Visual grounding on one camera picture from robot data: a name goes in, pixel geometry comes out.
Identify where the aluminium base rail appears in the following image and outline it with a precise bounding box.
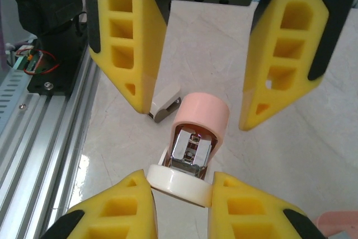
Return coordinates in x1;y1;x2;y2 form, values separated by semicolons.
0;48;100;239

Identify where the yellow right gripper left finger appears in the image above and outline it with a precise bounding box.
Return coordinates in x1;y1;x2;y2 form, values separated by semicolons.
39;168;158;239

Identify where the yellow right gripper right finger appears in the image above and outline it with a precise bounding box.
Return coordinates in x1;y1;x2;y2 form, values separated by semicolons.
209;170;327;239

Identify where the pink plastic tray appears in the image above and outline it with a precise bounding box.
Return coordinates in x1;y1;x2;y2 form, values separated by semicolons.
312;210;358;239

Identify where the red wire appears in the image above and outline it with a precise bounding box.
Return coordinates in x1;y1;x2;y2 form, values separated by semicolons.
22;49;60;77

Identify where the perforated grey cable tray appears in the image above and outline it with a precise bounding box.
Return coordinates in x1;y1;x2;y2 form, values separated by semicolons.
0;67;39;136

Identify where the green circuit board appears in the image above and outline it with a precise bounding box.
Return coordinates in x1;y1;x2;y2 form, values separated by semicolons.
13;47;44;75

